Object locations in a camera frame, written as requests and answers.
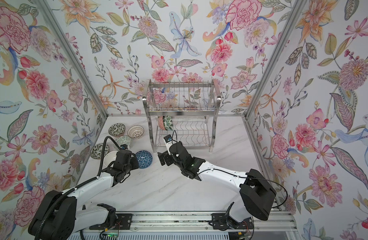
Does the green leaf patterned bowl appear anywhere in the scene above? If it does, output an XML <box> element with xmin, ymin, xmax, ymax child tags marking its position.
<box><xmin>163</xmin><ymin>116</ymin><xmax>174</xmax><ymax>131</ymax></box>

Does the stainless steel dish rack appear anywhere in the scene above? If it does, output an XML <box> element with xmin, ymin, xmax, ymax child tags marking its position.
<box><xmin>142</xmin><ymin>80</ymin><xmax>222</xmax><ymax>152</ymax></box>

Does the pink bowl dark floral inside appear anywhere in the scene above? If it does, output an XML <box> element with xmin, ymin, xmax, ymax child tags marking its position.
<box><xmin>158</xmin><ymin>116</ymin><xmax>166</xmax><ymax>131</ymax></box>

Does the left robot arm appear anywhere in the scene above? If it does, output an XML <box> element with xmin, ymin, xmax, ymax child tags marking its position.
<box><xmin>28</xmin><ymin>150</ymin><xmax>139</xmax><ymax>240</ymax></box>

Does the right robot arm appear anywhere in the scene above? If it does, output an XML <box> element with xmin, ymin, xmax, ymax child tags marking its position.
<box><xmin>158</xmin><ymin>141</ymin><xmax>276</xmax><ymax>223</ymax></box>

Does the green geometric patterned bowl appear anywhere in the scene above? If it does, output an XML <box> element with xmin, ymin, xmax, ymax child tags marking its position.
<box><xmin>116</xmin><ymin>136</ymin><xmax>132</xmax><ymax>149</ymax></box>

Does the black white floral bowl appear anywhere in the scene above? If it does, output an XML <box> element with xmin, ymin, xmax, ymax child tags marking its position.
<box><xmin>90</xmin><ymin>143</ymin><xmax>110</xmax><ymax>160</ymax></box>

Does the brown white patterned bowl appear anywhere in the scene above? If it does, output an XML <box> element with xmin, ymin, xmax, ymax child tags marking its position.
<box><xmin>128</xmin><ymin>125</ymin><xmax>145</xmax><ymax>140</ymax></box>

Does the dark floral patterned bowl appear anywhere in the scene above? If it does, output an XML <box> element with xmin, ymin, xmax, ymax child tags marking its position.
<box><xmin>108</xmin><ymin>123</ymin><xmax>126</xmax><ymax>138</ymax></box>

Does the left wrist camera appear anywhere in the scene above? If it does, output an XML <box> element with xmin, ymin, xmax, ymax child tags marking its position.
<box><xmin>120</xmin><ymin>144</ymin><xmax>128</xmax><ymax>150</ymax></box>

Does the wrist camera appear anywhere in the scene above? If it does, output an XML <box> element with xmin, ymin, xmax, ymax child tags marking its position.
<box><xmin>164</xmin><ymin>135</ymin><xmax>173</xmax><ymax>155</ymax></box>
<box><xmin>120</xmin><ymin>144</ymin><xmax>128</xmax><ymax>150</ymax></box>

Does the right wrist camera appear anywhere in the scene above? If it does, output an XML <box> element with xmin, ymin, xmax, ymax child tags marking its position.
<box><xmin>164</xmin><ymin>135</ymin><xmax>173</xmax><ymax>155</ymax></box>

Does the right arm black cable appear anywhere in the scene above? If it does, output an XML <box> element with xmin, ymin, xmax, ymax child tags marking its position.
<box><xmin>170</xmin><ymin>130</ymin><xmax>289</xmax><ymax>209</ymax></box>

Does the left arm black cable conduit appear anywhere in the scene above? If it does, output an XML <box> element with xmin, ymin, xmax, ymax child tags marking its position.
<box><xmin>33</xmin><ymin>135</ymin><xmax>125</xmax><ymax>240</ymax></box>

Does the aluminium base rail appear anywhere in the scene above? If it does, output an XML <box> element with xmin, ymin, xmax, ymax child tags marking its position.
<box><xmin>108</xmin><ymin>211</ymin><xmax>297</xmax><ymax>233</ymax></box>

